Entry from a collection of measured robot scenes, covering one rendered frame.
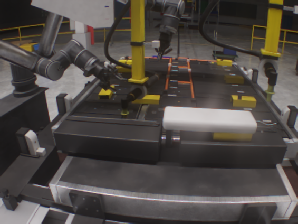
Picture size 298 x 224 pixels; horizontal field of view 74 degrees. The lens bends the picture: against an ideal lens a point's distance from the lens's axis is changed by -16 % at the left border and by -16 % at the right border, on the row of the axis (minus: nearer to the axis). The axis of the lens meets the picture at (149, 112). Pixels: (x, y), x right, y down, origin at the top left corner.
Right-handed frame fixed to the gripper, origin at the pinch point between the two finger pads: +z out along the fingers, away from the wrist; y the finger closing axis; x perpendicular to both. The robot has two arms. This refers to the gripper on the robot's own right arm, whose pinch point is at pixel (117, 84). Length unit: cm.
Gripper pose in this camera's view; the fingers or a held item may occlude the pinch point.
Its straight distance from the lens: 122.0
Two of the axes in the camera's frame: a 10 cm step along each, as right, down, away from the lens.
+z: 8.0, 6.0, -0.8
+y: -4.6, 6.9, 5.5
